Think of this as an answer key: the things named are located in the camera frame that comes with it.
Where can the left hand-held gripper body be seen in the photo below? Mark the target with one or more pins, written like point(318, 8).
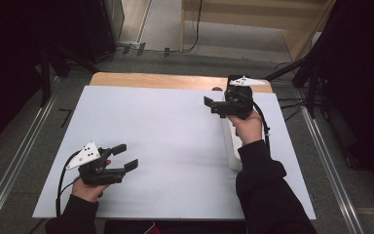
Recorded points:
point(97, 175)

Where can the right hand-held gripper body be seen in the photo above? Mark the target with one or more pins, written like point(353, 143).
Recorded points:
point(238, 100)

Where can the person's left hand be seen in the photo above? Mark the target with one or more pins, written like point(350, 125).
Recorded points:
point(89, 191)

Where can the person's right hand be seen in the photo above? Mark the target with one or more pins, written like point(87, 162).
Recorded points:
point(248, 130)

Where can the dark round knob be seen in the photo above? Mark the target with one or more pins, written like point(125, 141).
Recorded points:
point(217, 88)

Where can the black tripod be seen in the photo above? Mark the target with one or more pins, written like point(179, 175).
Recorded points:
point(311, 91)

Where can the black metal stand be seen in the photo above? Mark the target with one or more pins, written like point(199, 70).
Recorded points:
point(45, 81)

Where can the black cabinet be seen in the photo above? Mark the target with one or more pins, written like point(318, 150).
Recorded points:
point(100, 29)

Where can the black curtain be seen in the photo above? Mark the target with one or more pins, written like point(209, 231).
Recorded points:
point(363, 81)
point(6, 65)

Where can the black floor bracket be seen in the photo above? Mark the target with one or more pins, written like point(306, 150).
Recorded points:
point(142, 48)
point(126, 49)
point(167, 52)

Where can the metal floor rail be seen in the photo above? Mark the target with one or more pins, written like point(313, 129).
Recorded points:
point(331, 169)
point(15, 162)

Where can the wooden frame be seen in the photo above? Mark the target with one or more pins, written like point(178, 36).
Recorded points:
point(240, 17)

